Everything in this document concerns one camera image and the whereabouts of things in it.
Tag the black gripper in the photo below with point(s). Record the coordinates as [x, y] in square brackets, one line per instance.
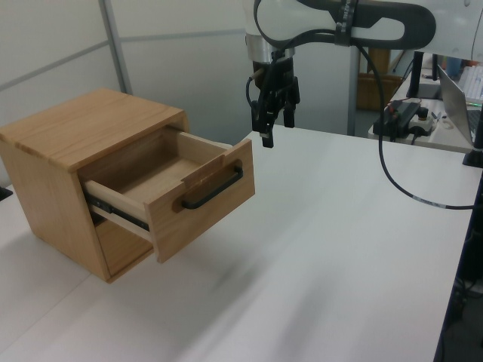
[279, 75]

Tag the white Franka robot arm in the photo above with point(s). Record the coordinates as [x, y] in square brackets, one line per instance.
[271, 15]

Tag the silver open laptop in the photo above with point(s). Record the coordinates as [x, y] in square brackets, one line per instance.
[454, 102]

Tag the light wooden drawer cabinet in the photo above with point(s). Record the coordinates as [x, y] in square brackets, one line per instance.
[75, 124]

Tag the brown wooden crate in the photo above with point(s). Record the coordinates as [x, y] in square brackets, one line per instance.
[371, 92]

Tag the black emergency stop box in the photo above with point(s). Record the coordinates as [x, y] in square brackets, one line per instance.
[405, 120]

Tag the black monitor stand column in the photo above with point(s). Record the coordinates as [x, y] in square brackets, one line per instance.
[415, 75]

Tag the small scissors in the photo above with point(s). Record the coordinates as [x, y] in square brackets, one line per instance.
[439, 117]

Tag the black monitor stand base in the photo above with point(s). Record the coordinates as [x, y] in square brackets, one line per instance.
[473, 158]

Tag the black flat foot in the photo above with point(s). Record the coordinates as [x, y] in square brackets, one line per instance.
[5, 192]

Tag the grey partition post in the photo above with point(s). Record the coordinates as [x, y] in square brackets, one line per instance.
[115, 45]
[355, 94]

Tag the dark table frame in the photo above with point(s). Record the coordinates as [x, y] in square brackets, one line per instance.
[466, 286]

